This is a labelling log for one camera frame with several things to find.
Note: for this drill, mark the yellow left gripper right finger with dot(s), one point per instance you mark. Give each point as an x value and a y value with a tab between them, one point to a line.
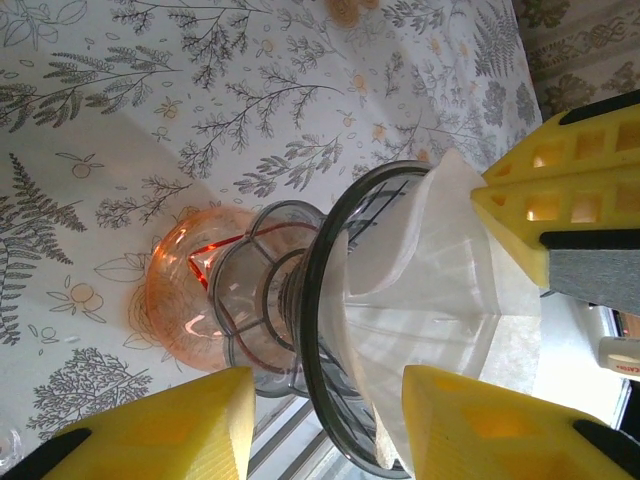
475	440

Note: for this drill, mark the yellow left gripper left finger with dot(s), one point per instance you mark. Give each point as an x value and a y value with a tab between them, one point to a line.
165	440

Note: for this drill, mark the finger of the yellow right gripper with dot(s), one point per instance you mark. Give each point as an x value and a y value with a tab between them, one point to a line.
565	142
560	227

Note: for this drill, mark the white paper coffee filter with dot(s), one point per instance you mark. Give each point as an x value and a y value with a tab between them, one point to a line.
440	280

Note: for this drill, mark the smoky grey plastic dripper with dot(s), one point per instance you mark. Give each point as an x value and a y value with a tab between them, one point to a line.
250	310

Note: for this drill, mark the white tube with red text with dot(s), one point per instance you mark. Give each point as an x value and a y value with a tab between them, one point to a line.
620	352

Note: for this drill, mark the pink glass carafe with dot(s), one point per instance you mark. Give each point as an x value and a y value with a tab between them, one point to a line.
175	300

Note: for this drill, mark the floral patterned tablecloth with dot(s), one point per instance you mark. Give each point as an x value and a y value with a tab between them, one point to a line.
100	150

